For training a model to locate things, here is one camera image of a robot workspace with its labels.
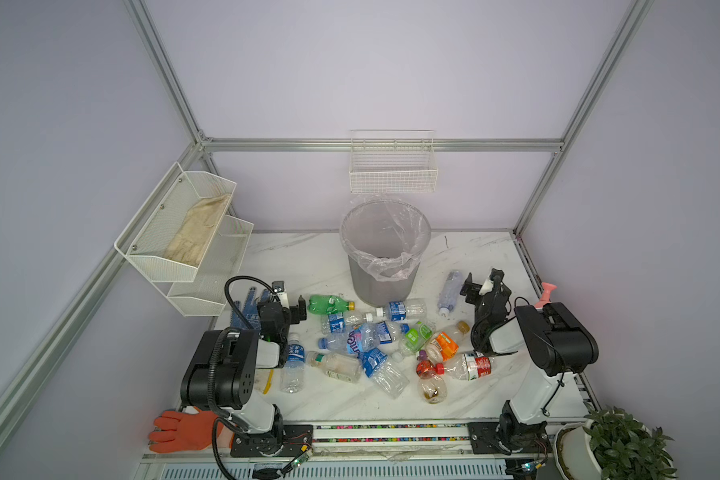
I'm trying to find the water bottle blue white cap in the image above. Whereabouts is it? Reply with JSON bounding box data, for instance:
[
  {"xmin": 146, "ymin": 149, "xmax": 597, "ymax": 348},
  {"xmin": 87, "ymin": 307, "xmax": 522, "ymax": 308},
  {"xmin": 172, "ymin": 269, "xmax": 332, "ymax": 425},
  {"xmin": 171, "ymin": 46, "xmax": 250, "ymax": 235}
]
[{"xmin": 280, "ymin": 333, "xmax": 306, "ymax": 394}]

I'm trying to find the red label bottle red cap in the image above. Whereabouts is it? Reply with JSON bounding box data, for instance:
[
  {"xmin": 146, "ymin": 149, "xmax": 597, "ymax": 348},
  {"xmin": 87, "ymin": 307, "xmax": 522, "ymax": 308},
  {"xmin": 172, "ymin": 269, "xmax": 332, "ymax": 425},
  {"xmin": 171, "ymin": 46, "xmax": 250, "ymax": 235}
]
[{"xmin": 435, "ymin": 351, "xmax": 493, "ymax": 381}]

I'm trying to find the clear bottle green cap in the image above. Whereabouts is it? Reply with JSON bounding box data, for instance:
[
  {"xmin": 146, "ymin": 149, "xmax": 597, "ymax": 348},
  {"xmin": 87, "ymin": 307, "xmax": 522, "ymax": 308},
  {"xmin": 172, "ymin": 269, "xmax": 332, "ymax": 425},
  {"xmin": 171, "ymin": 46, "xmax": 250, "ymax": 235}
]
[{"xmin": 306, "ymin": 351, "xmax": 362, "ymax": 383}]

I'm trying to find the blue tinted bottle blue cap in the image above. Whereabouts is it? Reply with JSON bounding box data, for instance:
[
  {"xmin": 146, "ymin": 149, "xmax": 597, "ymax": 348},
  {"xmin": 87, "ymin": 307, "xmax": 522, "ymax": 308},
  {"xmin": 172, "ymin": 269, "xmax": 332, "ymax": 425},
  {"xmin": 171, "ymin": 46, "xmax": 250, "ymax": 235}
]
[{"xmin": 317, "ymin": 323, "xmax": 379, "ymax": 356}]

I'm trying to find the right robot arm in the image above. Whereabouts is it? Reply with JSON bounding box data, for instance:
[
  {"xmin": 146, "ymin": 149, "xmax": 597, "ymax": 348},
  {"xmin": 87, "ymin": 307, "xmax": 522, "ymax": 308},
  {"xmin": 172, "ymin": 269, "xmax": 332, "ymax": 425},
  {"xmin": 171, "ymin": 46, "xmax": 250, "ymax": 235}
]
[{"xmin": 460, "ymin": 269, "xmax": 599, "ymax": 454}]

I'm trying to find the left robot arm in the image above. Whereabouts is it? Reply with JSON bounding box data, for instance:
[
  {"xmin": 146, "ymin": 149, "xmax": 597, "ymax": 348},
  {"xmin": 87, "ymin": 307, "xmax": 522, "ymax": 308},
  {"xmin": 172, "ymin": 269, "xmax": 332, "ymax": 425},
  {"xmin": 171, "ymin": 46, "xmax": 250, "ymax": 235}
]
[{"xmin": 180, "ymin": 275, "xmax": 314, "ymax": 458}]

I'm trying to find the clear plastic bin liner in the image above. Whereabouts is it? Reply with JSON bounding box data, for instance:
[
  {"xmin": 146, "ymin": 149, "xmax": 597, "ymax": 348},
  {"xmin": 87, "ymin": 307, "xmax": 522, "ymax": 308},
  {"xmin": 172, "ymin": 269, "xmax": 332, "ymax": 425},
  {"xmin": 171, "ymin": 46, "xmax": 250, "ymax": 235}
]
[{"xmin": 339, "ymin": 195, "xmax": 432, "ymax": 283}]

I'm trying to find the grey mesh waste bin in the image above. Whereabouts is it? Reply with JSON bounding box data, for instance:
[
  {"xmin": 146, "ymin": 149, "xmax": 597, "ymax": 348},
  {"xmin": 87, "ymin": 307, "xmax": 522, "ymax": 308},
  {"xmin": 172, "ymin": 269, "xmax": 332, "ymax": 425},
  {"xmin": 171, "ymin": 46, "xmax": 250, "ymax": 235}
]
[{"xmin": 339, "ymin": 196, "xmax": 432, "ymax": 307}]

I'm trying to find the blue dotted work glove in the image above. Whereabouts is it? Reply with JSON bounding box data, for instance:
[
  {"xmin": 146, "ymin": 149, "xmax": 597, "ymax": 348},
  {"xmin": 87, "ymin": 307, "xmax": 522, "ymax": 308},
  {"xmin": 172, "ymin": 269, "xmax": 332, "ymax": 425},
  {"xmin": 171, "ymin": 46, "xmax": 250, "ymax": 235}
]
[{"xmin": 230, "ymin": 287, "xmax": 271, "ymax": 332}]

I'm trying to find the tall clear bottle white cap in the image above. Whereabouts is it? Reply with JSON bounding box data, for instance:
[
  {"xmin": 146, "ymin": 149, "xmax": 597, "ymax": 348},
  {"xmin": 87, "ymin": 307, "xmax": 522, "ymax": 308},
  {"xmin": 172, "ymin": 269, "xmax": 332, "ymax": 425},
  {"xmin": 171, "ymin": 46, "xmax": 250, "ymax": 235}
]
[{"xmin": 437, "ymin": 270, "xmax": 464, "ymax": 317}]

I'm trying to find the green crushed plastic bottle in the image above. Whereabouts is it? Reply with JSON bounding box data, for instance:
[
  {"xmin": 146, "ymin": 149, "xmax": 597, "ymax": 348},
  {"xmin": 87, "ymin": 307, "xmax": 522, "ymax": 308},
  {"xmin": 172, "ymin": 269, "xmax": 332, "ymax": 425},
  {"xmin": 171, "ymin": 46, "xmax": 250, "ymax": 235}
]
[{"xmin": 308, "ymin": 294, "xmax": 356, "ymax": 316}]

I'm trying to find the pink plastic watering can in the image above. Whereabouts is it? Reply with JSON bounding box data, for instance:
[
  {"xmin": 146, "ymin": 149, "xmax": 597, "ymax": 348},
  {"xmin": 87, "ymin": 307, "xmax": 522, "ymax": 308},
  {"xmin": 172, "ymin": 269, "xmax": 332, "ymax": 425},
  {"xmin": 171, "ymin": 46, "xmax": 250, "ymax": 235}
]
[{"xmin": 534, "ymin": 282, "xmax": 557, "ymax": 310}]

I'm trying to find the small bottle blue label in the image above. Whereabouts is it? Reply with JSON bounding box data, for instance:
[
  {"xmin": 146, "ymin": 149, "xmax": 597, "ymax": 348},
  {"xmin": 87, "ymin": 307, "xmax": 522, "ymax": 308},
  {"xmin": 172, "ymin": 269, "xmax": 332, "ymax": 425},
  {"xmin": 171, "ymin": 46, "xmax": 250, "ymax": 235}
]
[{"xmin": 321, "ymin": 311, "xmax": 372, "ymax": 335}]

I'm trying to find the orange label bottle gold cap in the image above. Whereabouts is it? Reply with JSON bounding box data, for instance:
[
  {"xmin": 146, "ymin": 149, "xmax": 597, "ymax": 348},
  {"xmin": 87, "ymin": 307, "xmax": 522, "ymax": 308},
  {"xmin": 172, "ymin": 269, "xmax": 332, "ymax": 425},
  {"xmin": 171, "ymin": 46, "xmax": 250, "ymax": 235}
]
[{"xmin": 425, "ymin": 321, "xmax": 471, "ymax": 363}]

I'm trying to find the white mesh lower shelf tray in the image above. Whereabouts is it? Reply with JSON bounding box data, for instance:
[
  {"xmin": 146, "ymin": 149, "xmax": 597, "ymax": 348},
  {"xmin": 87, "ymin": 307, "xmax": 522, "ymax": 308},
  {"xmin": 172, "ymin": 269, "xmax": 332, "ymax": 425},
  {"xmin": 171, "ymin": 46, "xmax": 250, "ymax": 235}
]
[{"xmin": 167, "ymin": 215, "xmax": 254, "ymax": 317}]

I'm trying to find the white mesh shelf tray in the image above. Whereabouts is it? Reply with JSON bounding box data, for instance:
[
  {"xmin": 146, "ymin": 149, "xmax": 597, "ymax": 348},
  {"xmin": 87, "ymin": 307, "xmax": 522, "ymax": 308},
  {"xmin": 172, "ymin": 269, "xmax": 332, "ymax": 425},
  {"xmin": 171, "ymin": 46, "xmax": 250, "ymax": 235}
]
[
  {"xmin": 114, "ymin": 163, "xmax": 237, "ymax": 283},
  {"xmin": 167, "ymin": 215, "xmax": 254, "ymax": 317}
]

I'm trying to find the green label clear bottle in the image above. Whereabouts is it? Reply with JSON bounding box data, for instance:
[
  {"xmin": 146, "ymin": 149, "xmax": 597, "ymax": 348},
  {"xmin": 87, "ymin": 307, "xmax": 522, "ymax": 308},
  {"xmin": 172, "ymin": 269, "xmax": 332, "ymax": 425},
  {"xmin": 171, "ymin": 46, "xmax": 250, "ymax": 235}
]
[{"xmin": 392, "ymin": 320, "xmax": 435, "ymax": 362}]

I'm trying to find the small bottle blue cap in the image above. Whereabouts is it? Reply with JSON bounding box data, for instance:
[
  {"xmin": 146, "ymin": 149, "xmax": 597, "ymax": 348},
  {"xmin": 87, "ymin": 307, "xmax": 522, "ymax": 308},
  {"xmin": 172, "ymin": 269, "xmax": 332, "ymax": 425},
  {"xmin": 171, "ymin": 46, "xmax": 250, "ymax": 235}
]
[{"xmin": 375, "ymin": 321, "xmax": 410, "ymax": 345}]

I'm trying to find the crushed clear bottle blue label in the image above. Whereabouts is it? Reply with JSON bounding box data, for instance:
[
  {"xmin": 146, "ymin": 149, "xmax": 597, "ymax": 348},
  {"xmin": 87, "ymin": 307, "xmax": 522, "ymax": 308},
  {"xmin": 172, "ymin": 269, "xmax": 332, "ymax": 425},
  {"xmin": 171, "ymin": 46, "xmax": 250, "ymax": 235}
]
[{"xmin": 359, "ymin": 348, "xmax": 409, "ymax": 399}]

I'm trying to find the beige cloth in tray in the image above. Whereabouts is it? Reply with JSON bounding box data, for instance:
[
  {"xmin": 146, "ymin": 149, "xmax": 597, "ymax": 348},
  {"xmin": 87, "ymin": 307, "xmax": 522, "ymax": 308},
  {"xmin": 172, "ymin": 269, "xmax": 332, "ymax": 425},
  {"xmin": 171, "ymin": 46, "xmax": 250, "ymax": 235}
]
[{"xmin": 164, "ymin": 194, "xmax": 232, "ymax": 267}]

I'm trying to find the white mesh upper shelf tray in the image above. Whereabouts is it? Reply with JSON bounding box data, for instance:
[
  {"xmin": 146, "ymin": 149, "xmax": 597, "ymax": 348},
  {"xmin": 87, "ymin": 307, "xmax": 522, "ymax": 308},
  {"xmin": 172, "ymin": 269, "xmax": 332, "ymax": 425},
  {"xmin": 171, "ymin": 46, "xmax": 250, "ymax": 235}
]
[{"xmin": 114, "ymin": 163, "xmax": 237, "ymax": 283}]

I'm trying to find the red rubber glove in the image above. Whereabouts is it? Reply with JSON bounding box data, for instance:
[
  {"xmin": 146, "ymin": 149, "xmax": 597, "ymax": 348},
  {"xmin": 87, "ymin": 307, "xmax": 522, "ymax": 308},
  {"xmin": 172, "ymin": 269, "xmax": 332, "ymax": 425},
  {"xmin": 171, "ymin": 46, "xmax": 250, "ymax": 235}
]
[{"xmin": 148, "ymin": 410, "xmax": 223, "ymax": 454}]

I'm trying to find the white plant pot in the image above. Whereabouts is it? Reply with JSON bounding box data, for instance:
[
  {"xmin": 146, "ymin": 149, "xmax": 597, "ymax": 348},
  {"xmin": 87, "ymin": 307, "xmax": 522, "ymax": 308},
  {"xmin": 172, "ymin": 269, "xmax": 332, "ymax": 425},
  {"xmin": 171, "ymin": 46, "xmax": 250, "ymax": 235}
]
[{"xmin": 554, "ymin": 420, "xmax": 602, "ymax": 480}]

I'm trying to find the potted green plant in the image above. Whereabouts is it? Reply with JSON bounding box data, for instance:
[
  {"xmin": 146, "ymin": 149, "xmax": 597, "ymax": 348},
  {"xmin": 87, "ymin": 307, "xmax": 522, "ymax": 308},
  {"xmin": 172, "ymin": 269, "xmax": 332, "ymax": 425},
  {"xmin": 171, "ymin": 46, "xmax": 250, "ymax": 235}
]
[{"xmin": 584, "ymin": 407, "xmax": 677, "ymax": 480}]

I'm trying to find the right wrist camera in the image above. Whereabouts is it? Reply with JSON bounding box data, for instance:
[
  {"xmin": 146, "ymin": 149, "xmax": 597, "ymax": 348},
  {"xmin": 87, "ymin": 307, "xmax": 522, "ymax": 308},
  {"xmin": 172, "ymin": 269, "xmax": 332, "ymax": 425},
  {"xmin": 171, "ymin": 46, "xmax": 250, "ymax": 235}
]
[{"xmin": 479, "ymin": 278, "xmax": 494, "ymax": 296}]

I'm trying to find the white wire wall basket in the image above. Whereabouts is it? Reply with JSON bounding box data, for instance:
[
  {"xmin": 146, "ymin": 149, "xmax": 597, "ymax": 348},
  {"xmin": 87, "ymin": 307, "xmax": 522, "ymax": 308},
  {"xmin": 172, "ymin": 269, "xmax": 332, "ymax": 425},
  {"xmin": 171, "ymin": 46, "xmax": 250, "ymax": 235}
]
[{"xmin": 349, "ymin": 129, "xmax": 439, "ymax": 194}]

